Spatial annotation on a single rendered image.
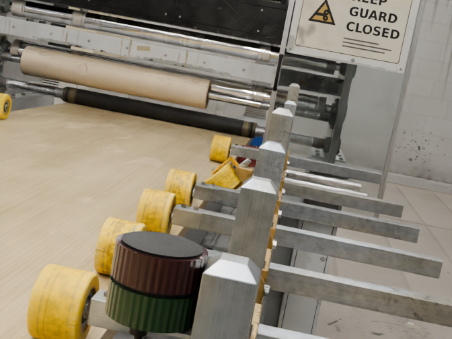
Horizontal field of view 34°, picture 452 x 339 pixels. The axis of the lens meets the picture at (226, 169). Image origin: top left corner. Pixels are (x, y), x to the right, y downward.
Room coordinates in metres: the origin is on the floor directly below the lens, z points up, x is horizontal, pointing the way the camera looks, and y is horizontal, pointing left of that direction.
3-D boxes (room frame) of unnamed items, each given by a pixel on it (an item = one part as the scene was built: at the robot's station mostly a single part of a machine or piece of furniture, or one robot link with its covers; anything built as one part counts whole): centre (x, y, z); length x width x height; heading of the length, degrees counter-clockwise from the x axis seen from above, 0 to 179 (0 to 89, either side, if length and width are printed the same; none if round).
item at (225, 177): (1.75, 0.00, 0.93); 0.09 x 0.08 x 0.09; 85
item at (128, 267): (0.46, 0.03, 1.10); 0.06 x 0.06 x 0.02
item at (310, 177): (2.73, -0.29, 0.83); 0.43 x 0.03 x 0.04; 85
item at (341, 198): (1.73, -0.24, 0.95); 0.36 x 0.03 x 0.03; 85
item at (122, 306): (0.46, 0.03, 1.07); 0.06 x 0.06 x 0.02
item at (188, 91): (3.10, 0.32, 1.05); 1.43 x 0.12 x 0.12; 85
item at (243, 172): (1.75, -0.01, 0.95); 0.10 x 0.04 x 0.10; 85
